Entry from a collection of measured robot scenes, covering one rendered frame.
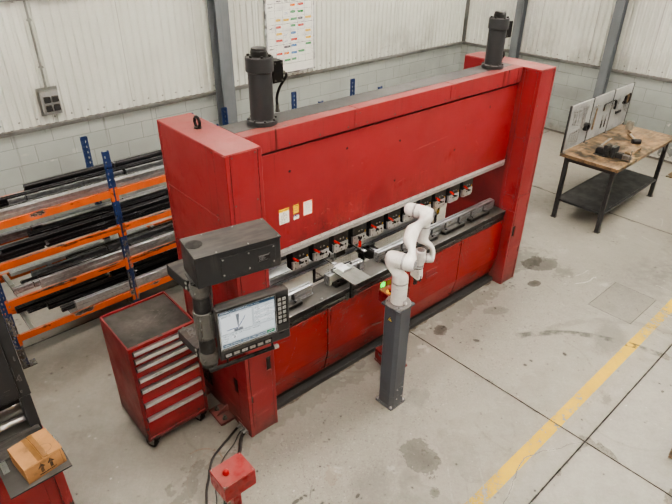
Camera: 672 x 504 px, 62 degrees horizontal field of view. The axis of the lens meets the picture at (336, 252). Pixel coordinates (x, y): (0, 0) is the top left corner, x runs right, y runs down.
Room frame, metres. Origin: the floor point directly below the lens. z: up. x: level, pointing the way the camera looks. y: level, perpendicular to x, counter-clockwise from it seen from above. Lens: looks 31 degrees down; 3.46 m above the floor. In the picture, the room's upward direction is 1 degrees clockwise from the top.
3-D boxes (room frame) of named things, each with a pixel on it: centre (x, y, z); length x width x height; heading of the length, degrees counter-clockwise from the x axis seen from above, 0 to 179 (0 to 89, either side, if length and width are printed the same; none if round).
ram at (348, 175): (4.31, -0.52, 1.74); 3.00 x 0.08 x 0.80; 131
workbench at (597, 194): (7.13, -3.75, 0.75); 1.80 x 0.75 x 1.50; 133
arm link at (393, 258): (3.41, -0.44, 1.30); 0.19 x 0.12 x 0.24; 62
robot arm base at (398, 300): (3.39, -0.47, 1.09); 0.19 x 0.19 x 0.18
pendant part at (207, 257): (2.67, 0.58, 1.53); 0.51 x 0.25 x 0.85; 122
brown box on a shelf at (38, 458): (1.93, 1.56, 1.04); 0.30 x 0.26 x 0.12; 133
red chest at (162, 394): (3.16, 1.33, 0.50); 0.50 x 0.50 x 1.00; 41
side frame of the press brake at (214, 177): (3.37, 0.82, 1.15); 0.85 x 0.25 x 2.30; 41
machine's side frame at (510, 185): (5.52, -1.62, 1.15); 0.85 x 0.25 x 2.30; 41
